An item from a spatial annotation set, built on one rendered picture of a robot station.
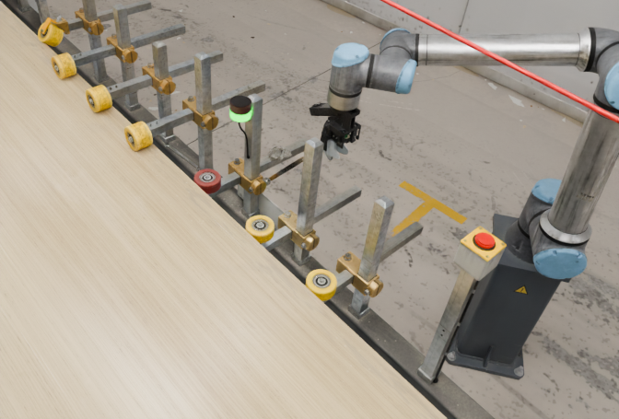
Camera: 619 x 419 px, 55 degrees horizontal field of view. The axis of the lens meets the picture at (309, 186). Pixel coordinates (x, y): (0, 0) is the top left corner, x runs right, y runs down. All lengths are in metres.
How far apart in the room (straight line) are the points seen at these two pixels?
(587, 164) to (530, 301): 0.73
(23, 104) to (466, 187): 2.24
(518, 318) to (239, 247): 1.20
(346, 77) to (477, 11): 2.78
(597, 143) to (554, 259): 0.41
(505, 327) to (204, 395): 1.39
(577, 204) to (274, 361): 0.96
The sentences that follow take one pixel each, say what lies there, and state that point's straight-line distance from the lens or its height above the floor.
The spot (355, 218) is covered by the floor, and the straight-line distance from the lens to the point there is 2.99.
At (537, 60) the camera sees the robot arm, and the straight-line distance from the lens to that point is 1.71.
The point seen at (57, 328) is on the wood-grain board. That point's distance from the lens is 1.50.
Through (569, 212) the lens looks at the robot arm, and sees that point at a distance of 1.85.
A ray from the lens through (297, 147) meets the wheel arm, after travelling 1.98.
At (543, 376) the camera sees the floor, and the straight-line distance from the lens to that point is 2.70.
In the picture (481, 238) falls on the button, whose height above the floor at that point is 1.23.
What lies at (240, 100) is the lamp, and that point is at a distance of 1.65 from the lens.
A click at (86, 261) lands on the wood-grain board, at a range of 1.61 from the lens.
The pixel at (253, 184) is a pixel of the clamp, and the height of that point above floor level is 0.86.
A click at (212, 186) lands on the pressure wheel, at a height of 0.90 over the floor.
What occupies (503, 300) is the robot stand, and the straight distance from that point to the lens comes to 2.31.
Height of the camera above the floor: 2.09
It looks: 42 degrees down
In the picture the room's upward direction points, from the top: 7 degrees clockwise
